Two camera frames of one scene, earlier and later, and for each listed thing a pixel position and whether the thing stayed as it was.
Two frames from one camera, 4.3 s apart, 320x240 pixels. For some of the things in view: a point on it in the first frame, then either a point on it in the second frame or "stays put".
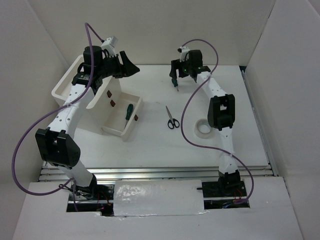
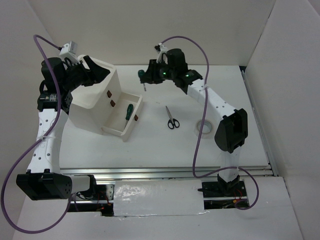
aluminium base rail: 111,173 stays put
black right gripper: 176,64 to 151,76
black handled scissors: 173,122 stays put
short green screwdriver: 175,83 to 141,75
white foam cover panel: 158,197 stays put
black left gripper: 130,67 to 96,75
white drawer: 124,116 stays put
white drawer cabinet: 91,118 stays put
